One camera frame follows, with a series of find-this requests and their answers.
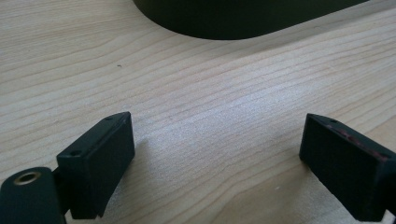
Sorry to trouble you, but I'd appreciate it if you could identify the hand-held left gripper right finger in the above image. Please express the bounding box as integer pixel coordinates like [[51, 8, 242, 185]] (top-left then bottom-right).
[[299, 113, 396, 223]]

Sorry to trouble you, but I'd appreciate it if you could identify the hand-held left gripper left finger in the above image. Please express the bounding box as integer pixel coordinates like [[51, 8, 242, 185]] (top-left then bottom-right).
[[56, 111, 136, 220]]

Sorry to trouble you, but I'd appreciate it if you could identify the dark rounded tray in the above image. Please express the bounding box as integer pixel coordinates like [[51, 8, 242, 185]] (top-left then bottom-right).
[[132, 0, 372, 41]]

